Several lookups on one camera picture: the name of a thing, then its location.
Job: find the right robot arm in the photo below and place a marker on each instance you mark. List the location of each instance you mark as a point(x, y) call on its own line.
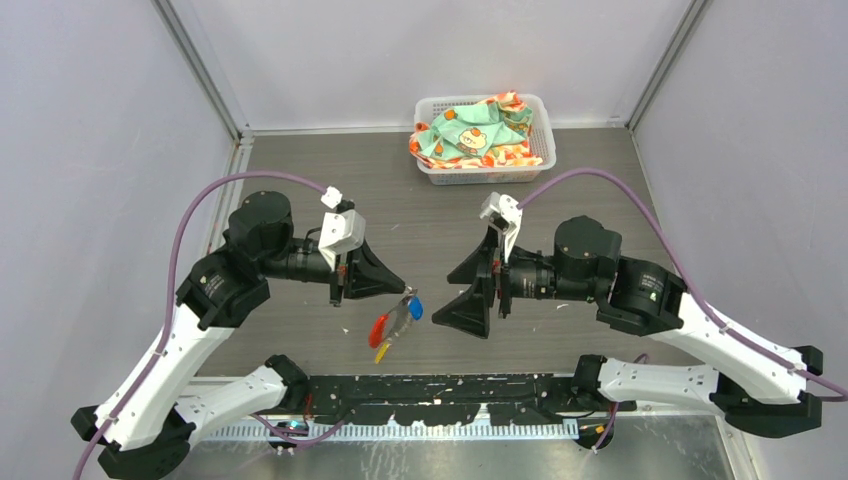
point(759, 389)

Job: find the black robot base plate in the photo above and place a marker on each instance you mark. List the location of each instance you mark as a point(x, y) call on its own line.
point(440, 400)

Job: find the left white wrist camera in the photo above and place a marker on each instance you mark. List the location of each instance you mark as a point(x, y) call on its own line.
point(342, 229)

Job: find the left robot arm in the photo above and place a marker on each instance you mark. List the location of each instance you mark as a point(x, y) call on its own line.
point(147, 427)

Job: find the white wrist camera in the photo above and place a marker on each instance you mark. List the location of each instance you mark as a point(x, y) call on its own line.
point(342, 229)
point(502, 213)

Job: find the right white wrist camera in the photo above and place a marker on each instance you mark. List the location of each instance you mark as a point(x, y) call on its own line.
point(502, 213)

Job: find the colourful patterned cloth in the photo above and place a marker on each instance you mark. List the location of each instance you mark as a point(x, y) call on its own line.
point(492, 133)

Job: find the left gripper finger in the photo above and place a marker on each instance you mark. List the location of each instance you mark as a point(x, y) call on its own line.
point(364, 264)
point(366, 288)

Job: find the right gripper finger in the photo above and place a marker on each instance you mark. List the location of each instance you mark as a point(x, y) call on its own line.
point(470, 311)
point(480, 264)

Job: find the key with yellow tag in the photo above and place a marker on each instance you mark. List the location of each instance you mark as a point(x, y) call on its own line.
point(381, 352)

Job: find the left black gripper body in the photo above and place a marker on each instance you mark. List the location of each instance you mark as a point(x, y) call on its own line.
point(337, 290)

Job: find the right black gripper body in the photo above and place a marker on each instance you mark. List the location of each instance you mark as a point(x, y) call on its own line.
point(502, 278)

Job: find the white plastic basket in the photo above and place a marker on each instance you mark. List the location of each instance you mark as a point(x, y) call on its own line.
point(541, 143)

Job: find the key with blue tag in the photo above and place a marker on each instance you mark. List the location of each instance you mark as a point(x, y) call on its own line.
point(415, 308)

